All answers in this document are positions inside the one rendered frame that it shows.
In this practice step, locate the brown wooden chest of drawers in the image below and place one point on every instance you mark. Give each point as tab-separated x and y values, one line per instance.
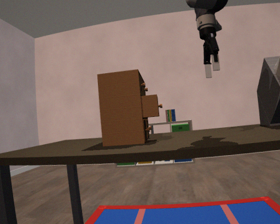
120	108

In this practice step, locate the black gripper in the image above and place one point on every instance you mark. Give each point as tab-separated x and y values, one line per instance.
210	47

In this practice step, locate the brown wooden drawer with knob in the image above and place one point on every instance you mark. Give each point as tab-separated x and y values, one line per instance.
145	130

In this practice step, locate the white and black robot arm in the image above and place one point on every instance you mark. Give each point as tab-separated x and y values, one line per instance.
205	17

